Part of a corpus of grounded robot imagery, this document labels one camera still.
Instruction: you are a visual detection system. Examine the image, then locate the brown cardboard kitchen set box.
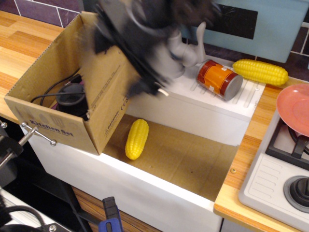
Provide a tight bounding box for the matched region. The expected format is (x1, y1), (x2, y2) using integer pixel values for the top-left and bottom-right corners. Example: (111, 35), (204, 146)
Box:
(4, 13), (237, 201)

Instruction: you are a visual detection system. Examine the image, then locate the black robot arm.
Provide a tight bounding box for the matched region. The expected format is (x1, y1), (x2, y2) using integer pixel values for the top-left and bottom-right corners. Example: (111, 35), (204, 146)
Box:
(95, 0), (221, 97)

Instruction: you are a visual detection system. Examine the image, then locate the yellow toy corn in sink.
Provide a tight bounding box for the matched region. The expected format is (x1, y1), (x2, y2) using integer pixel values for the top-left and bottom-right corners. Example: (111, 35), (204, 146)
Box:
(125, 119), (149, 160)

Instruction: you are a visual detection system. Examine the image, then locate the red orange toy can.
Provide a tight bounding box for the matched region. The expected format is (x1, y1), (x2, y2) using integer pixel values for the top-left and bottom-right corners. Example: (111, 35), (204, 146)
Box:
(197, 59), (243, 101)

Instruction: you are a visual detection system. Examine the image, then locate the grey toy faucet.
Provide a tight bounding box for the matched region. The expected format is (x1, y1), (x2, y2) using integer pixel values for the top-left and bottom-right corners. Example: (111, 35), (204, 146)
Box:
(154, 21), (208, 79)

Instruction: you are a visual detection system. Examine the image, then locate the white toy sink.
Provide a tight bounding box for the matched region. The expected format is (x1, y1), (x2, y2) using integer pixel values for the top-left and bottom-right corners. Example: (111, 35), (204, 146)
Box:
(30, 70), (265, 232)

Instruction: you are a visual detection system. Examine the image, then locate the yellow toy corn on counter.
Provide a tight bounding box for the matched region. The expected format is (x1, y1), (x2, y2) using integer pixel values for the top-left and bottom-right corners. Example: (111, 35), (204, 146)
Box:
(232, 59), (289, 86)

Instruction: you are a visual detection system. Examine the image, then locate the teal box with black panel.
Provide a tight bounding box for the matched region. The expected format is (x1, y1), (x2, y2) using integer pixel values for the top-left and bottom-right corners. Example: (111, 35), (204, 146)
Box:
(181, 0), (309, 63)

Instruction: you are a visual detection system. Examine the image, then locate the pink plate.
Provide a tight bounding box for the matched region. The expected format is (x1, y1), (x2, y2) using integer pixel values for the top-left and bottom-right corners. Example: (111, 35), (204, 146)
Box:
(277, 84), (309, 137)

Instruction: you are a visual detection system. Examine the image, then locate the grey toy stove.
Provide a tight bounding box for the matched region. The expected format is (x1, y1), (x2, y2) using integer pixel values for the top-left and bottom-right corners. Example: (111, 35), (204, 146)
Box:
(239, 113), (309, 232)

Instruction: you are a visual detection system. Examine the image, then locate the metal clamp with black body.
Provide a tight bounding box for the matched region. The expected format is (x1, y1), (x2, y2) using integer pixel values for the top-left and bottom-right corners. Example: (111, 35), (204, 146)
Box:
(0, 122), (57, 188)

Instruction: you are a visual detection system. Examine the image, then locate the black stove knob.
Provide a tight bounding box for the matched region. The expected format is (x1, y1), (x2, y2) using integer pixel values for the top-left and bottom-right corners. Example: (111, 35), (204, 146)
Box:
(283, 175), (309, 214)

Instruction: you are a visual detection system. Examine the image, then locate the black round device with cable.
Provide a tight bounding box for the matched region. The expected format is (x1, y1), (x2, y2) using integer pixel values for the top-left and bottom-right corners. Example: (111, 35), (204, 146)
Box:
(30, 69), (89, 119)

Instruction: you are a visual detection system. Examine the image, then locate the blue black clamp handle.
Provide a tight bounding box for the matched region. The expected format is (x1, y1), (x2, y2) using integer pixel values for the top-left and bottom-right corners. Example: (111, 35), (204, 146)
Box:
(98, 197), (124, 232)

